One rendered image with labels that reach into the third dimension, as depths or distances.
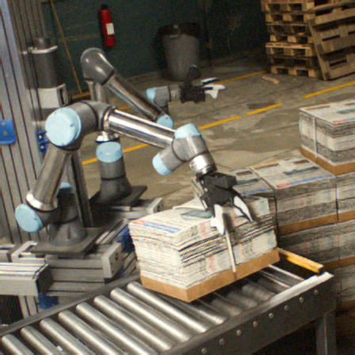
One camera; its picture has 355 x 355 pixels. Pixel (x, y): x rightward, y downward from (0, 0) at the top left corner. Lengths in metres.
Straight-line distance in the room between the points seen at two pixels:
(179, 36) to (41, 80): 7.10
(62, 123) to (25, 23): 0.65
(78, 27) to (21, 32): 7.00
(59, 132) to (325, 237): 1.39
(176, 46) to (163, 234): 7.94
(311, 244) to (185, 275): 1.18
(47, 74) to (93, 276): 0.82
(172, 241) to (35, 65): 1.11
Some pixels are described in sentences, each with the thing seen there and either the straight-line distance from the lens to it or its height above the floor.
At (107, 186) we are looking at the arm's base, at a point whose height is 0.88.
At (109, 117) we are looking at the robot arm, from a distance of 2.45.
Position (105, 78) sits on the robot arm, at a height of 1.36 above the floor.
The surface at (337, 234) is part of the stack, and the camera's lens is 3.23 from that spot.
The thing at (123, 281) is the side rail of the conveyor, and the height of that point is 0.80.
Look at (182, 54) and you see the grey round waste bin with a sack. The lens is 9.99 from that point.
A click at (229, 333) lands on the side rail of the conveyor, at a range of 2.07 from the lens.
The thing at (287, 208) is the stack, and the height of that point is 0.72.
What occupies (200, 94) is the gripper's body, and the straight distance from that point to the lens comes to 3.27.
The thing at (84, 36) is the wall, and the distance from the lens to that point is 9.89.
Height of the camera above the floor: 1.87
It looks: 21 degrees down
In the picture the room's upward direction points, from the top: 6 degrees counter-clockwise
